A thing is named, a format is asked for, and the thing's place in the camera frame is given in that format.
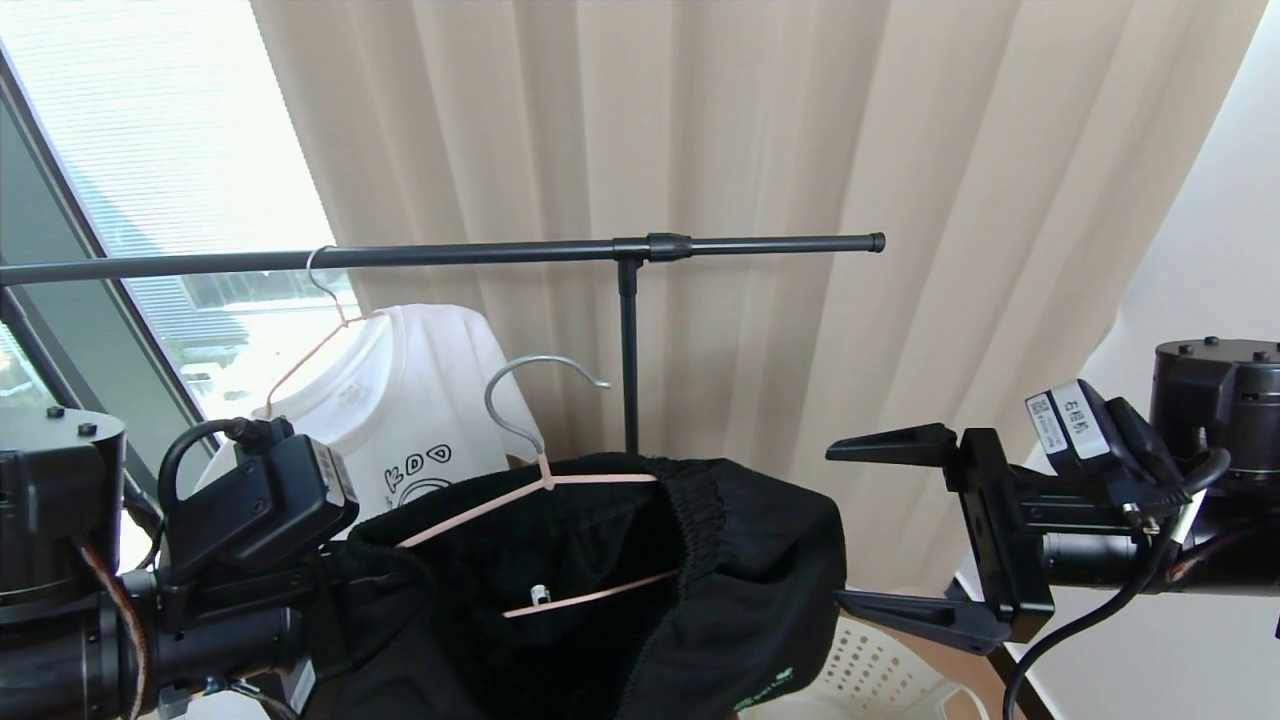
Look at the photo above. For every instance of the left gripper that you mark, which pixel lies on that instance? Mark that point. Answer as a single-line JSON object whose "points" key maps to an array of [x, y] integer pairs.
{"points": [[230, 640]]}

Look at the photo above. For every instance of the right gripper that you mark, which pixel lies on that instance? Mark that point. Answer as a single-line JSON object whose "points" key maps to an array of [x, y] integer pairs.
{"points": [[1010, 550]]}

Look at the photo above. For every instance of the black shorts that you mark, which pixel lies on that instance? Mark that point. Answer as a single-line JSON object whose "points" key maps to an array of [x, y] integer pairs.
{"points": [[760, 580]]}

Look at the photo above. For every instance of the white printed t-shirt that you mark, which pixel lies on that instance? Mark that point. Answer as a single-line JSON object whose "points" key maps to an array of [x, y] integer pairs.
{"points": [[420, 400]]}

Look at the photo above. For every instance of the pink clothes hanger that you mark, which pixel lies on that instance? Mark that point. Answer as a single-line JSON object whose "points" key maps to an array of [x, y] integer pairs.
{"points": [[320, 345], [590, 480]]}

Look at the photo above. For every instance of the white laundry basket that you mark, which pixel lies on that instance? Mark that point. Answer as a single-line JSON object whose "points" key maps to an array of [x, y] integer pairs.
{"points": [[880, 680]]}

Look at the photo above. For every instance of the black clothes rack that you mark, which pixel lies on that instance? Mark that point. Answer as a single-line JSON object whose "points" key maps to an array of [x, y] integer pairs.
{"points": [[450, 253]]}

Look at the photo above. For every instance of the beige curtain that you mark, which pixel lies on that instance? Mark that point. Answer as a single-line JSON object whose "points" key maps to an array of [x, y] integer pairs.
{"points": [[750, 120]]}

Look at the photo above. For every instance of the window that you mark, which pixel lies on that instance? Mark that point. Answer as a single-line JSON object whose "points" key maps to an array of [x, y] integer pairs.
{"points": [[150, 150]]}

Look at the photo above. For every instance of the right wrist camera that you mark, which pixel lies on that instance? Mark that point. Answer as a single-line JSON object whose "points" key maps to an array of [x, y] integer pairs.
{"points": [[1090, 440]]}

